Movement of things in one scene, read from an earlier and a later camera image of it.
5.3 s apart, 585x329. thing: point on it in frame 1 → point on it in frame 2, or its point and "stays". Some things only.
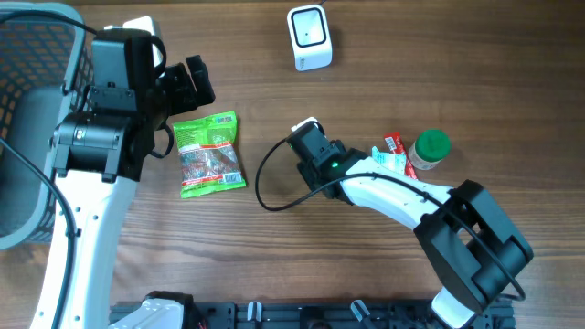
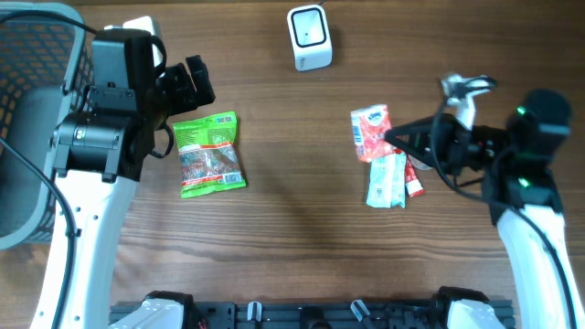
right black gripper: (308, 175) → (452, 142)
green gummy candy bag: (209, 158) stays
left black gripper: (186, 99) stays
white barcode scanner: (309, 29) stays
